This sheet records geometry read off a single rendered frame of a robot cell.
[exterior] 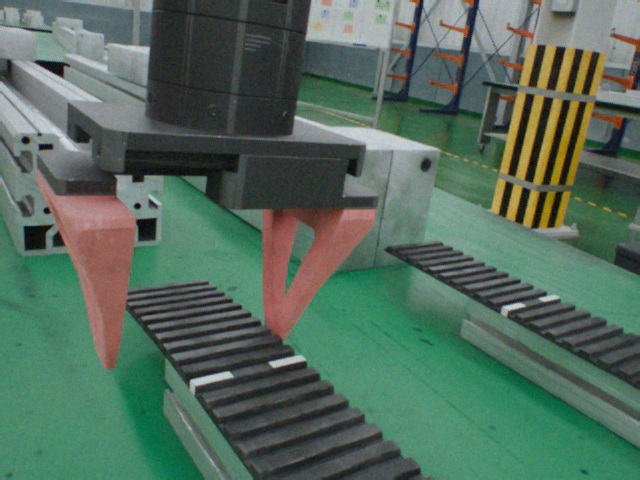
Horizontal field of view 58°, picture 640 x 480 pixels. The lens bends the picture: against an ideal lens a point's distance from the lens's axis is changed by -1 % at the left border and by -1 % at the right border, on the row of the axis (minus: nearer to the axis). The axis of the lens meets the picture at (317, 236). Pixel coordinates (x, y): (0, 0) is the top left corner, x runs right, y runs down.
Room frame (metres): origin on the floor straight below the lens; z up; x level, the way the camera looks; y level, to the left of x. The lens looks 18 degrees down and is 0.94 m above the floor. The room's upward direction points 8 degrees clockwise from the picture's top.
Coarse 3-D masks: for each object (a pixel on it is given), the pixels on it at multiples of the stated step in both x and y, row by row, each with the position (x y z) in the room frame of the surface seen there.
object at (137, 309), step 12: (144, 300) 0.26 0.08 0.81; (156, 300) 0.26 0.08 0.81; (168, 300) 0.26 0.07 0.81; (180, 300) 0.26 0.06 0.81; (192, 300) 0.27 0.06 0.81; (204, 300) 0.27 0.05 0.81; (216, 300) 0.27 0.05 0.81; (228, 300) 0.27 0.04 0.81; (132, 312) 0.25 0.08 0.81; (144, 312) 0.24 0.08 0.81; (156, 312) 0.25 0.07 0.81; (168, 312) 0.25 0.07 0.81
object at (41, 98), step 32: (32, 64) 0.82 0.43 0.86; (0, 96) 0.50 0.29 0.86; (32, 96) 0.72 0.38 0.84; (64, 96) 0.57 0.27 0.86; (0, 128) 0.41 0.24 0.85; (32, 128) 0.38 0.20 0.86; (64, 128) 0.57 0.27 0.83; (0, 160) 0.42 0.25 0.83; (32, 160) 0.37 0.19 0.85; (0, 192) 0.43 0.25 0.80; (32, 192) 0.36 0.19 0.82; (128, 192) 0.40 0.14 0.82; (160, 192) 0.41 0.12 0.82; (32, 224) 0.36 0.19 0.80; (160, 224) 0.42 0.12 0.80
